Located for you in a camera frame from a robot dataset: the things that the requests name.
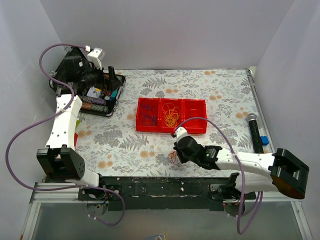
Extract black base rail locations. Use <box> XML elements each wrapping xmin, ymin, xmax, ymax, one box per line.
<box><xmin>78</xmin><ymin>173</ymin><xmax>241</xmax><ymax>211</ymax></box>

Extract yellow green toy bricks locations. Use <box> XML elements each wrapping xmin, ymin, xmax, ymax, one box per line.
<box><xmin>75</xmin><ymin>119</ymin><xmax>81</xmax><ymax>129</ymax></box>

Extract black poker chip case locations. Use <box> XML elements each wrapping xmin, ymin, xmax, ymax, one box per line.
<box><xmin>53</xmin><ymin>46</ymin><xmax>126</xmax><ymax>118</ymax></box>

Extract red three-compartment tray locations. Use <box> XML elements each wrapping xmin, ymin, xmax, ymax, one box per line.
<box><xmin>135</xmin><ymin>97</ymin><xmax>207</xmax><ymax>134</ymax></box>

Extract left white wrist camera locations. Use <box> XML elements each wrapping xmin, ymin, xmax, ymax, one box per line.
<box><xmin>84</xmin><ymin>45</ymin><xmax>105</xmax><ymax>70</ymax></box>

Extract coloured wire bundle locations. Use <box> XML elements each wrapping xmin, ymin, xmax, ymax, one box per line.
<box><xmin>167</xmin><ymin>149</ymin><xmax>181</xmax><ymax>165</ymax></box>

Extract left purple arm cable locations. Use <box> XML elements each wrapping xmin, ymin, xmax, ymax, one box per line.
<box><xmin>5</xmin><ymin>43</ymin><xmax>126</xmax><ymax>226</ymax></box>

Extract yellow wire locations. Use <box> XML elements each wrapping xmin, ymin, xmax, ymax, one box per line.
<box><xmin>161</xmin><ymin>102</ymin><xmax>181</xmax><ymax>128</ymax></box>

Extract small blue block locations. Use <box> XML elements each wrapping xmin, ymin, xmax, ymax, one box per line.
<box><xmin>260</xmin><ymin>135</ymin><xmax>270</xmax><ymax>146</ymax></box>

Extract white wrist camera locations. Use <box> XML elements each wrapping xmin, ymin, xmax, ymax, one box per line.
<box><xmin>172</xmin><ymin>127</ymin><xmax>188</xmax><ymax>143</ymax></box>
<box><xmin>84</xmin><ymin>45</ymin><xmax>105</xmax><ymax>70</ymax></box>

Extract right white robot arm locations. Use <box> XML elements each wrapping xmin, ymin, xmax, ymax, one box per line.
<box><xmin>173</xmin><ymin>135</ymin><xmax>309</xmax><ymax>200</ymax></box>

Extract purple wire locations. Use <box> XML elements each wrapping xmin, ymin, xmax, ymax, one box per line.
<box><xmin>139</xmin><ymin>99</ymin><xmax>159</xmax><ymax>128</ymax></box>

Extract red white toy brick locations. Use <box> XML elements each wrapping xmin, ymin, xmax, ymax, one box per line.
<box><xmin>73</xmin><ymin>133</ymin><xmax>78</xmax><ymax>147</ymax></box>

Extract floral patterned table mat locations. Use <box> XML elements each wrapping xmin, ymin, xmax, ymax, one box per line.
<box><xmin>74</xmin><ymin>68</ymin><xmax>277</xmax><ymax>178</ymax></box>

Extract black handheld microphone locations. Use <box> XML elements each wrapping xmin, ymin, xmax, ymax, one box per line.
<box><xmin>246</xmin><ymin>113</ymin><xmax>264</xmax><ymax>154</ymax></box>

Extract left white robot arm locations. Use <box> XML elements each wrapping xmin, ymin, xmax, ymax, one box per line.
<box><xmin>36</xmin><ymin>53</ymin><xmax>126</xmax><ymax>200</ymax></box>

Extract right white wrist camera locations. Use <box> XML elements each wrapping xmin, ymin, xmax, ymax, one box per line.
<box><xmin>172</xmin><ymin>127</ymin><xmax>188</xmax><ymax>143</ymax></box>

